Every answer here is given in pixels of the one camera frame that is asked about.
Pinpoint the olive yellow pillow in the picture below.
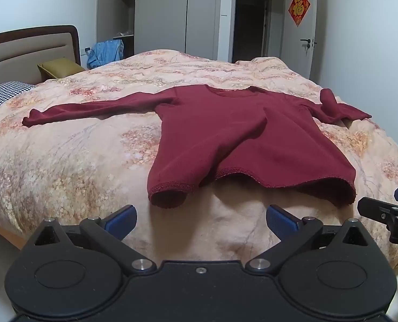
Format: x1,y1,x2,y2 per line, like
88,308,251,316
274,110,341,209
37,58,86,83

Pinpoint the red diamond door decoration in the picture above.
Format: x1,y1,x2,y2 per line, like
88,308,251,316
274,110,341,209
288,0,311,28

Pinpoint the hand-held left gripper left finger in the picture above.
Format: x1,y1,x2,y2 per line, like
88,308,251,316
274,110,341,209
34,204,158,276

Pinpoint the white door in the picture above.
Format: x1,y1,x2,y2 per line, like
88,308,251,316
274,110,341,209
284,0,328,81

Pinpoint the grey wardrobe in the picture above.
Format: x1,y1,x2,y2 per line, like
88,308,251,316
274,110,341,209
96,0,237,64

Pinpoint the blue garment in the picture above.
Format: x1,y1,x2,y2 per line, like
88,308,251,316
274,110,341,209
86,39,125,70

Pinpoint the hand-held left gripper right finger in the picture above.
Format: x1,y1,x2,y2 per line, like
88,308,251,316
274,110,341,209
245,204,371,276

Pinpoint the houndstooth pillow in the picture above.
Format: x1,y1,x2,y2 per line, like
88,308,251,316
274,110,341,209
0,81,37,112

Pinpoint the dark red sweater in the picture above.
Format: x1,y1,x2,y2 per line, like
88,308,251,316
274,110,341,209
22,85,373,209

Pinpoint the floral beige blanket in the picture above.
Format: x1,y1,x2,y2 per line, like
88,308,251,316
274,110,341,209
0,50,398,273

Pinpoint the padded bed headboard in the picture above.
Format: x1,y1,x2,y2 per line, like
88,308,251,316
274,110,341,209
0,25,82,90

